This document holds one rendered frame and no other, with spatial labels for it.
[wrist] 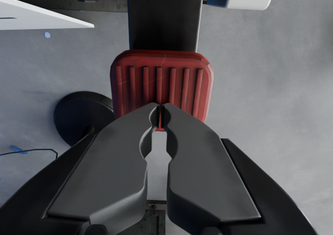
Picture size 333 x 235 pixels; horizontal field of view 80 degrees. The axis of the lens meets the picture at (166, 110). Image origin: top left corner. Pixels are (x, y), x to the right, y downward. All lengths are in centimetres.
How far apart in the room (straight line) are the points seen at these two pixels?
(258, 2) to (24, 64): 100
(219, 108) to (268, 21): 43
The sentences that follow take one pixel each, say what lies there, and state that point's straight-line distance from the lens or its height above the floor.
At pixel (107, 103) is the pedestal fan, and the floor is 3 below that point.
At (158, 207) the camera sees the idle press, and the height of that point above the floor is 3.
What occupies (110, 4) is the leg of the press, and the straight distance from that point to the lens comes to 88.
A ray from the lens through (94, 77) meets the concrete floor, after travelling 100.
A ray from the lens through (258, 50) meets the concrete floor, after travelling 99.
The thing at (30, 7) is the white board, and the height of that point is 39.
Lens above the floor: 88
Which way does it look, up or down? 61 degrees down
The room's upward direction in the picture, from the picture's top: 180 degrees clockwise
